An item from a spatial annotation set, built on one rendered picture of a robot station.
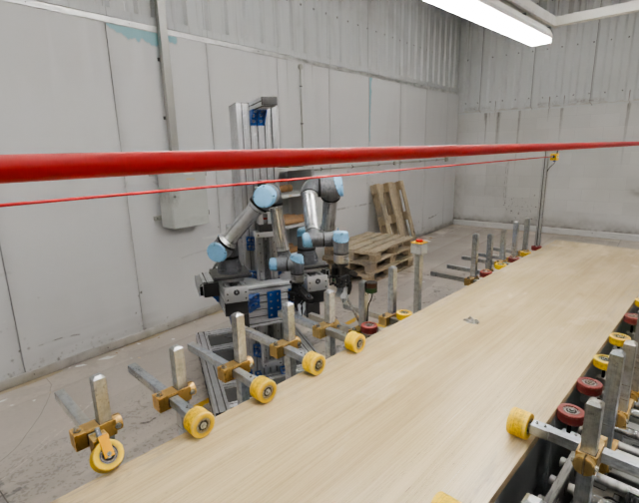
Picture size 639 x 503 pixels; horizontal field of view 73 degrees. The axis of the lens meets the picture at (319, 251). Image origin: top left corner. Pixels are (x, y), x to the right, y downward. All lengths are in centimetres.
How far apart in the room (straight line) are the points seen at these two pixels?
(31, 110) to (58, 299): 148
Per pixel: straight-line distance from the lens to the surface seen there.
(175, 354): 153
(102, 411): 150
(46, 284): 408
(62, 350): 427
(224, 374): 167
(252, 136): 274
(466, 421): 153
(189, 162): 17
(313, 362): 168
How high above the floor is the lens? 175
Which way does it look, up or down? 13 degrees down
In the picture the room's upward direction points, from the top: 1 degrees counter-clockwise
